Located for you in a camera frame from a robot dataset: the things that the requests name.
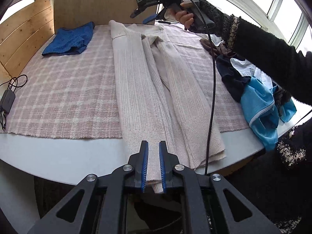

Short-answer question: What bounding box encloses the blue striped knit garment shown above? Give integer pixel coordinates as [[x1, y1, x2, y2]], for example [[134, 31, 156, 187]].
[[42, 22, 95, 56]]

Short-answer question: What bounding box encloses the cream knit cardigan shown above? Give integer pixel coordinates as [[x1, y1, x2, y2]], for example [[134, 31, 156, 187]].
[[109, 21, 225, 193]]

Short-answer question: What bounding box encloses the person right forearm dark sleeve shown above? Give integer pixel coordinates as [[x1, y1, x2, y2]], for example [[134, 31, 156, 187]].
[[199, 0, 311, 105]]

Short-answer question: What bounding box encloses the person right hand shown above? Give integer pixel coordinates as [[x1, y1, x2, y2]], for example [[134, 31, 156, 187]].
[[167, 7, 194, 30]]

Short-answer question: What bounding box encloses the light wooden board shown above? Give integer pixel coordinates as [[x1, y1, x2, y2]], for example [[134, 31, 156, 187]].
[[53, 0, 157, 31]]

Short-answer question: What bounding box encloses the brown garment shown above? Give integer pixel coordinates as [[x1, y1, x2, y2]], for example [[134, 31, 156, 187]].
[[199, 38, 236, 58]]

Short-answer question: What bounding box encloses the pink plaid blanket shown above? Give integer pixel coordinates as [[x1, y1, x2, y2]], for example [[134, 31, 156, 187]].
[[5, 25, 248, 139]]

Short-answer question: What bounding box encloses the dark navy garment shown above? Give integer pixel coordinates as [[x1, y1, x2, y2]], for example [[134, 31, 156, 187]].
[[216, 54, 251, 103]]

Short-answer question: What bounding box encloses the light blue garment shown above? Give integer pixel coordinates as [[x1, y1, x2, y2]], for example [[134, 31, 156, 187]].
[[241, 77, 297, 151]]

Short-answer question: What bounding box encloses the pine wood panel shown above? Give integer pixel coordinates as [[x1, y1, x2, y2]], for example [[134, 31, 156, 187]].
[[0, 0, 54, 83]]

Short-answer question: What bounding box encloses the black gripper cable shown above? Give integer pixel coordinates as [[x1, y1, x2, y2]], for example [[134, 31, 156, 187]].
[[170, 0, 217, 176]]

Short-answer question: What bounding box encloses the black power adapter with cable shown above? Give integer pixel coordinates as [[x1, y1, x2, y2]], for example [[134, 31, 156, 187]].
[[1, 74, 28, 132]]

